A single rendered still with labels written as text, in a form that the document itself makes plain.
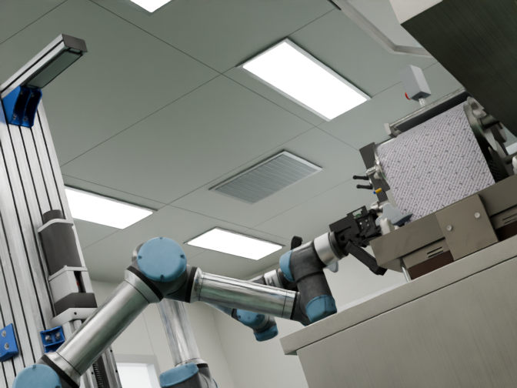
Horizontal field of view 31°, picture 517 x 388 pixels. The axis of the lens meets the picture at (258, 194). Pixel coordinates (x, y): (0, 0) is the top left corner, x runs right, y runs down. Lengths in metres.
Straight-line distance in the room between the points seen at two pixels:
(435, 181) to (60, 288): 1.12
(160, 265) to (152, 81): 2.66
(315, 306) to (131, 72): 2.63
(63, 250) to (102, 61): 1.96
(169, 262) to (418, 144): 0.67
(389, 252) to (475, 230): 0.20
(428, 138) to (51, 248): 1.14
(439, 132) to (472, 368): 0.63
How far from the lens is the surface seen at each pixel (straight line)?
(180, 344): 2.89
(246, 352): 8.75
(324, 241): 2.29
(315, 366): 2.04
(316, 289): 2.29
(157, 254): 2.28
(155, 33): 4.46
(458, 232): 1.99
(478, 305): 1.92
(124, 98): 4.92
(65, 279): 2.70
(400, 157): 2.29
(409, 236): 2.04
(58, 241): 2.74
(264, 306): 2.41
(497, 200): 2.00
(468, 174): 2.23
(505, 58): 1.72
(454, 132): 2.26
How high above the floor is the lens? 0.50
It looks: 20 degrees up
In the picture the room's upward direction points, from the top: 19 degrees counter-clockwise
